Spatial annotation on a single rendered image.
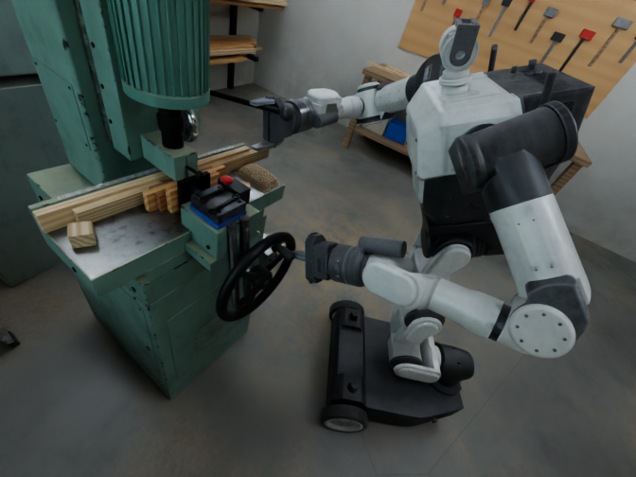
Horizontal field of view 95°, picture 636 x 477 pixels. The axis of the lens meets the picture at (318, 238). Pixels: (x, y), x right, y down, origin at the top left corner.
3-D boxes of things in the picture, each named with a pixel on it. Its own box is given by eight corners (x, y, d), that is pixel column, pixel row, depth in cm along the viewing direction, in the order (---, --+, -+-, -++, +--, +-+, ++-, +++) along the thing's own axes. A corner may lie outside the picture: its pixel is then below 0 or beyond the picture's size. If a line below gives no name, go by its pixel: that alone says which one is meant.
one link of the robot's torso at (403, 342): (414, 342, 147) (439, 279, 116) (419, 382, 132) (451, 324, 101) (382, 339, 148) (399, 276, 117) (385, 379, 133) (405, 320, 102)
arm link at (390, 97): (378, 85, 108) (425, 66, 89) (381, 122, 112) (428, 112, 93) (352, 88, 103) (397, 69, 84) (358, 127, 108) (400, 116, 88)
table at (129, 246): (123, 327, 59) (116, 311, 55) (45, 244, 68) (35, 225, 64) (303, 212, 101) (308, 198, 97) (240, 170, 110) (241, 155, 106)
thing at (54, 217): (44, 234, 63) (36, 216, 60) (40, 228, 64) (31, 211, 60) (248, 160, 105) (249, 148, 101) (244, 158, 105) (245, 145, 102)
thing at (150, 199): (149, 212, 75) (146, 195, 71) (145, 208, 75) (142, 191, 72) (225, 182, 92) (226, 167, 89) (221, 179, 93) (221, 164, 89)
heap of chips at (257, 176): (263, 193, 93) (265, 183, 90) (233, 172, 97) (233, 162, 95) (282, 184, 99) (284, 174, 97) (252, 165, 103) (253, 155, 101)
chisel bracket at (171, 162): (176, 186, 77) (173, 158, 71) (143, 162, 81) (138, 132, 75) (200, 178, 82) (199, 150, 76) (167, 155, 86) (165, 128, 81)
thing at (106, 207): (81, 227, 67) (76, 213, 64) (77, 222, 67) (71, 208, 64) (268, 157, 110) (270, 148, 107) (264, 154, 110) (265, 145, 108)
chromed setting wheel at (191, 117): (193, 150, 90) (192, 110, 82) (167, 132, 94) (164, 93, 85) (202, 148, 92) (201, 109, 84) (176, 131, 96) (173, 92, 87)
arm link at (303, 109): (285, 99, 70) (313, 95, 78) (256, 92, 74) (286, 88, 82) (283, 151, 77) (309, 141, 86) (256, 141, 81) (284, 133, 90)
